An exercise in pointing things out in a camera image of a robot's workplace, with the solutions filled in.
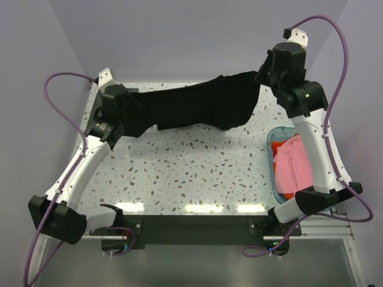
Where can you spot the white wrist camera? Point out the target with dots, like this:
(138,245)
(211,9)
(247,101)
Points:
(105,79)
(296,36)

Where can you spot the pink t shirt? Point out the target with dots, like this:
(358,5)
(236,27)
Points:
(301,166)

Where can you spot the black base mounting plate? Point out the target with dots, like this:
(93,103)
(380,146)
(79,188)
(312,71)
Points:
(214,230)

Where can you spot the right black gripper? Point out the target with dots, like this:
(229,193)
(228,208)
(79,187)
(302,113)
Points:
(261,76)

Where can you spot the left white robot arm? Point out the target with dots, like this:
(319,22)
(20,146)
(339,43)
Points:
(55,213)

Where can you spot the black t shirt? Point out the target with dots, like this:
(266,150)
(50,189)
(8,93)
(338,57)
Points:
(225,102)

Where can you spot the teal plastic basket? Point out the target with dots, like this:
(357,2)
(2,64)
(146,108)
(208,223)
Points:
(278,134)

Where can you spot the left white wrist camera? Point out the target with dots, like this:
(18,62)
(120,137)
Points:
(105,79)

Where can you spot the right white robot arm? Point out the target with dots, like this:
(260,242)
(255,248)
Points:
(306,104)

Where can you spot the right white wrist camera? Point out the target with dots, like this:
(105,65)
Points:
(296,36)

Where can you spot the orange t shirt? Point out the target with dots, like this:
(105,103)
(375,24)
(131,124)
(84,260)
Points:
(282,167)

